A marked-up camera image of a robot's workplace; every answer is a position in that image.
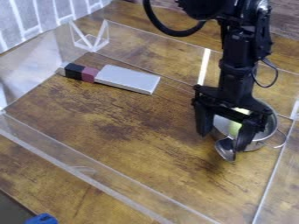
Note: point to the silver metal pot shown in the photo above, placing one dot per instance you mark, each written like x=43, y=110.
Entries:
x=271, y=130

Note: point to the clear acrylic triangular bracket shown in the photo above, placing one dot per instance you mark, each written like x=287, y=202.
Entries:
x=87, y=41

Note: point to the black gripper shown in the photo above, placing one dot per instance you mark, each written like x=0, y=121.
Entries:
x=246, y=110

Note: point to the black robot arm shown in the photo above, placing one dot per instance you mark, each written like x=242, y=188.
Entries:
x=244, y=32

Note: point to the blue object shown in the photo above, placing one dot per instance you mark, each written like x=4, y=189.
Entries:
x=43, y=218

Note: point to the spoon with yellow handle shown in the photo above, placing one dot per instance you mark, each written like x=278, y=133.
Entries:
x=226, y=130

